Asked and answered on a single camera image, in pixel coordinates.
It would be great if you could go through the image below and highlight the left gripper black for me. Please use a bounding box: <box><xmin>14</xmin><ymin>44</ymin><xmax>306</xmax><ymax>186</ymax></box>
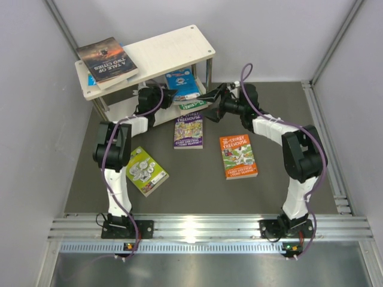
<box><xmin>150</xmin><ymin>85</ymin><xmax>178</xmax><ymax>114</ymax></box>

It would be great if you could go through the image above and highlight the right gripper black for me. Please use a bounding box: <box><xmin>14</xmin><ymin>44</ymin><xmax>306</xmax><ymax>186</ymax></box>
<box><xmin>197</xmin><ymin>84</ymin><xmax>246</xmax><ymax>123</ymax></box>

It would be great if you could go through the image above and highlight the blue back-cover book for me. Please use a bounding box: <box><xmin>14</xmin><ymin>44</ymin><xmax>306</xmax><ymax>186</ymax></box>
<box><xmin>165</xmin><ymin>69</ymin><xmax>200</xmax><ymax>105</ymax></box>

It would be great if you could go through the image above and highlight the green 104-storey treehouse book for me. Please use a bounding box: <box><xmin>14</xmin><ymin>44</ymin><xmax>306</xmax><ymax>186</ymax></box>
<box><xmin>179</xmin><ymin>100</ymin><xmax>209</xmax><ymax>111</ymax></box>

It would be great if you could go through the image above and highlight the dark tale of two cities book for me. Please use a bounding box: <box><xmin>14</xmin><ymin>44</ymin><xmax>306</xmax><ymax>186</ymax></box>
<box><xmin>75</xmin><ymin>36</ymin><xmax>139</xmax><ymax>90</ymax></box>

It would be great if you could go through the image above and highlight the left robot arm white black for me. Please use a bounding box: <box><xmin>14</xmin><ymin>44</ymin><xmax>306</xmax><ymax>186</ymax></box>
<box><xmin>93</xmin><ymin>86</ymin><xmax>177</xmax><ymax>237</ymax></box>

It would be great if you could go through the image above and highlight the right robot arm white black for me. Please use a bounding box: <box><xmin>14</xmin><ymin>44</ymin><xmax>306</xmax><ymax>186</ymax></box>
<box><xmin>198</xmin><ymin>83</ymin><xmax>328</xmax><ymax>237</ymax></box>

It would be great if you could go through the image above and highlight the white two-tier shelf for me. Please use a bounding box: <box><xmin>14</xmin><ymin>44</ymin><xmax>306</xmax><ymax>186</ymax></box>
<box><xmin>75</xmin><ymin>25</ymin><xmax>215</xmax><ymax>121</ymax></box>

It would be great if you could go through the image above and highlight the purple 52-storey treehouse book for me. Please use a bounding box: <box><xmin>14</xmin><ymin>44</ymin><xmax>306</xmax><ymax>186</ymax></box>
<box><xmin>173</xmin><ymin>112</ymin><xmax>203</xmax><ymax>149</ymax></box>

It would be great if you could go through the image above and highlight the orange 78-storey treehouse book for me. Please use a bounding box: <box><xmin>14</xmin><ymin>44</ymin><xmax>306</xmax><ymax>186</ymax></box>
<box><xmin>220</xmin><ymin>134</ymin><xmax>258</xmax><ymax>180</ymax></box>

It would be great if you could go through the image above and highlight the lime green book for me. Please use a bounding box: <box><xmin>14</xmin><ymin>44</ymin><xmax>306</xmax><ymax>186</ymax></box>
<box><xmin>126</xmin><ymin>146</ymin><xmax>169</xmax><ymax>197</ymax></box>

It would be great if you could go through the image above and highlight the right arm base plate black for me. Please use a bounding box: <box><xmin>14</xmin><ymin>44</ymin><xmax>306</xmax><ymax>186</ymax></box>
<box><xmin>259</xmin><ymin>219</ymin><xmax>314</xmax><ymax>242</ymax></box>

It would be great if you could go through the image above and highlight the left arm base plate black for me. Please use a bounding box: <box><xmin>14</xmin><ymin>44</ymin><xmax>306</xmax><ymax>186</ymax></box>
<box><xmin>101</xmin><ymin>220</ymin><xmax>154</xmax><ymax>239</ymax></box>

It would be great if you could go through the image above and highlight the aluminium mounting rail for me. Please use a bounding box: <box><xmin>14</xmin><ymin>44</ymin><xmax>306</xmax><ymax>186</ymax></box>
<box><xmin>48</xmin><ymin>214</ymin><xmax>373</xmax><ymax>254</ymax></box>

